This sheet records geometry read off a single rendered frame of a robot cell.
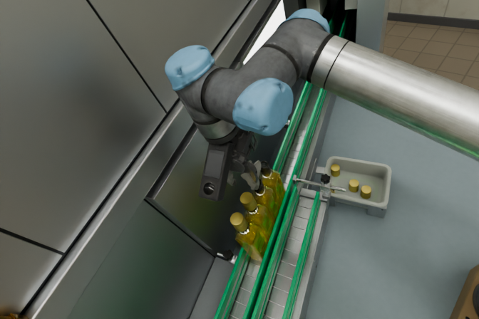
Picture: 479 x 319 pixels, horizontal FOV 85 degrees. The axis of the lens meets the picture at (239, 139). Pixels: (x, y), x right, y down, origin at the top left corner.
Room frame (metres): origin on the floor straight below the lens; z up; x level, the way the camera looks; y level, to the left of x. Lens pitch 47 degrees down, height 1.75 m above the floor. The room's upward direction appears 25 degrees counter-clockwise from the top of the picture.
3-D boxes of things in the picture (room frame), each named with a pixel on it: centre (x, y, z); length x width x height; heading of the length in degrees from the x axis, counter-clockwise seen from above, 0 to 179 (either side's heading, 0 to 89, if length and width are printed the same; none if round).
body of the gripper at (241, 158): (0.37, 0.02, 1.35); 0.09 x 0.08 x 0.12; 141
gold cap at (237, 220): (0.31, 0.09, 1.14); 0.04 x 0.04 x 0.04
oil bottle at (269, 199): (0.39, 0.01, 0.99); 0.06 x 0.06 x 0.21; 48
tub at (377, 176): (0.43, -0.33, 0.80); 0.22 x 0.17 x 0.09; 48
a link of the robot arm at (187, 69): (0.36, 0.02, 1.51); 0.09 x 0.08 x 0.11; 33
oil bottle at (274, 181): (0.44, -0.03, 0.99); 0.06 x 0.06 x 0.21; 49
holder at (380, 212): (0.44, -0.30, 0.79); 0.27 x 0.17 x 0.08; 48
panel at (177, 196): (0.69, -0.08, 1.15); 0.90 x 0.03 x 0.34; 138
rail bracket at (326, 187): (0.41, -0.17, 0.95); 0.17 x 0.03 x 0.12; 48
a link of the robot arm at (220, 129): (0.37, 0.03, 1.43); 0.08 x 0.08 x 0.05
